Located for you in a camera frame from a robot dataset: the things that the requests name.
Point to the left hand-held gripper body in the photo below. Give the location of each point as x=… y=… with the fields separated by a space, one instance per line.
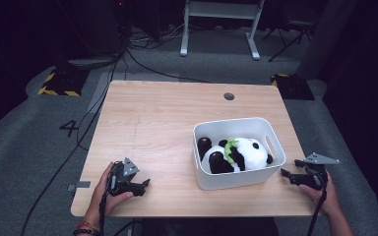
x=123 y=177

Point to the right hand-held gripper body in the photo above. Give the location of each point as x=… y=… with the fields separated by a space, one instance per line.
x=316 y=173

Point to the panda plush toy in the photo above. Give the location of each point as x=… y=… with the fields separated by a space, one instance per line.
x=242 y=155

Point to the white plastic storage bin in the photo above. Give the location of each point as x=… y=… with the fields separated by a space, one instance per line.
x=210 y=182

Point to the person's right hand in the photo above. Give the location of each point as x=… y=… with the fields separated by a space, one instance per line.
x=328 y=198

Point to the person's left hand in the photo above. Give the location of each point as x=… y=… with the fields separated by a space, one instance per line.
x=101 y=201

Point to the grey tape strip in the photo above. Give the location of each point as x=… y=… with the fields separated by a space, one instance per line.
x=78 y=185

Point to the black yellow striped floor plate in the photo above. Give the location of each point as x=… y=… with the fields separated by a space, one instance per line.
x=64 y=82
x=293 y=87

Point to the grey pillar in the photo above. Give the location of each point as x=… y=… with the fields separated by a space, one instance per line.
x=325 y=39

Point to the black tripod stand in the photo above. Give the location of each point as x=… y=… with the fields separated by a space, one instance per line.
x=288 y=36

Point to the white desk frame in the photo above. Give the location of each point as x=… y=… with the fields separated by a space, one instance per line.
x=221 y=10

